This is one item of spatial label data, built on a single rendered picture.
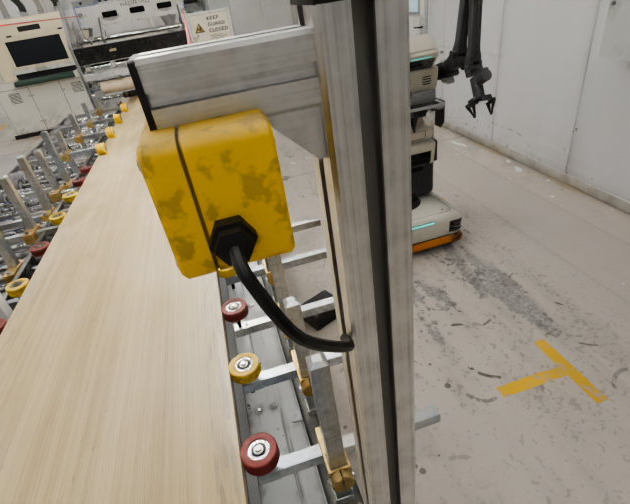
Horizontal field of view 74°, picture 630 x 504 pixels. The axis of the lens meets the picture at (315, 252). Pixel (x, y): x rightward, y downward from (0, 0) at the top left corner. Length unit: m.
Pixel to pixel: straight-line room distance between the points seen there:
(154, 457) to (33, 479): 0.26
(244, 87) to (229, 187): 0.04
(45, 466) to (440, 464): 1.41
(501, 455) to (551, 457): 0.19
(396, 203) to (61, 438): 1.09
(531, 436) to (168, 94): 2.03
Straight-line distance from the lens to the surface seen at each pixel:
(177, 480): 1.01
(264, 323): 1.36
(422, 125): 2.70
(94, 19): 5.66
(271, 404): 1.40
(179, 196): 0.16
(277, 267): 1.20
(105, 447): 1.14
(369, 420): 0.31
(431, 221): 2.90
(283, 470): 1.03
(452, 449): 2.01
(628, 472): 2.14
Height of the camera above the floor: 1.71
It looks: 33 degrees down
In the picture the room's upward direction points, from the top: 9 degrees counter-clockwise
